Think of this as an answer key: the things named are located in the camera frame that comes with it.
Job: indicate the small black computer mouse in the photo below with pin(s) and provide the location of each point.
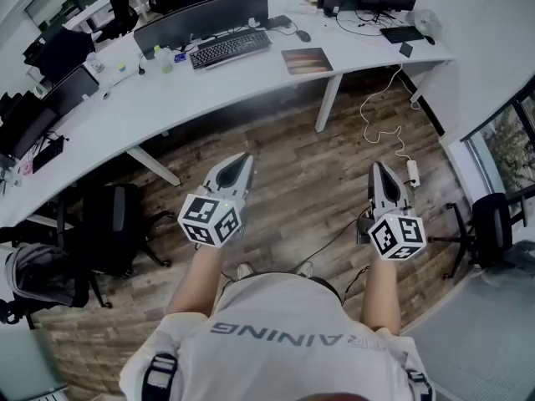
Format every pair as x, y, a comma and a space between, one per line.
430, 40

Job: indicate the person's left shoe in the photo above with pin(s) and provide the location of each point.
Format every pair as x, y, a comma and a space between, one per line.
245, 270

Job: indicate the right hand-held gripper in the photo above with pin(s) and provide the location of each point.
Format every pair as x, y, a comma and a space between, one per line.
397, 236

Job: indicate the small blue card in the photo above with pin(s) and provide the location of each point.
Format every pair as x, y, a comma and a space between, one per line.
180, 58

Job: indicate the person's right forearm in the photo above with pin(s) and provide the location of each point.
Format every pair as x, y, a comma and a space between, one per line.
382, 299

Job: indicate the small white gadget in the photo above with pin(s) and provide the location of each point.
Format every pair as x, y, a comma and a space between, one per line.
254, 22

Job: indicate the small black square pad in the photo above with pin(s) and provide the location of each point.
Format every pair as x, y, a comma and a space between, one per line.
406, 49

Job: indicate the clear glass cup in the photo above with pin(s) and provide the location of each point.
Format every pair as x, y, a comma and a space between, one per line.
95, 63

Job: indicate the large black keyboard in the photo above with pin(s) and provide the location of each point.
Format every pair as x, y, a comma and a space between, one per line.
230, 48

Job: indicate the person's shoe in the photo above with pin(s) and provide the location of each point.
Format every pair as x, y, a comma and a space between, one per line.
305, 269
245, 270

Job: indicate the person's white t-shirt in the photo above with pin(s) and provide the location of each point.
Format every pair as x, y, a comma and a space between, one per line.
288, 349

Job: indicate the person's left forearm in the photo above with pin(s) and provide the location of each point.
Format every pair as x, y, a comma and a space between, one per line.
196, 282

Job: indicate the white power strip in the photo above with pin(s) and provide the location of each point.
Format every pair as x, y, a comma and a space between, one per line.
413, 173

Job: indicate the person's right shoe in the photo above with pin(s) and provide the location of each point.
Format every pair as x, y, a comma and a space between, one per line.
305, 269

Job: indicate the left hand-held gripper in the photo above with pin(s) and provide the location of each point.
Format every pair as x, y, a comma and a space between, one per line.
211, 220

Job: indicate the green-capped drink bottle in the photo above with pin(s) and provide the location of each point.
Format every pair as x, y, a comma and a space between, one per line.
165, 61

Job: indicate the slim black keyboard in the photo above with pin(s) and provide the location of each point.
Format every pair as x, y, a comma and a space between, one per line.
402, 34

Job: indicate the black docking box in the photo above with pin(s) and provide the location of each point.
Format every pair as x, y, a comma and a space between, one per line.
278, 21

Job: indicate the window with dark frame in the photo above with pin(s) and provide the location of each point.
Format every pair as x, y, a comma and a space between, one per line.
507, 148

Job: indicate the small yellow-green block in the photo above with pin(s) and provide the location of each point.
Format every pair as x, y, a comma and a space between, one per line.
121, 67

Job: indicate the white desk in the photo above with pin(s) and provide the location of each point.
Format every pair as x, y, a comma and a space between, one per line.
175, 98

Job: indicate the white plastic bag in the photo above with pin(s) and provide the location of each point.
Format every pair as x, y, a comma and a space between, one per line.
426, 21

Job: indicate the small pink item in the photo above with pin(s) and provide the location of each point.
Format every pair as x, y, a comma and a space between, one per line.
27, 168

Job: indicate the brown striped mouse pad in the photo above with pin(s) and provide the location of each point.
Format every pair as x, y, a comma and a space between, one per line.
307, 60

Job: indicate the wide curved black monitor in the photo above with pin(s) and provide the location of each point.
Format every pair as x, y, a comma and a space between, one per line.
200, 19

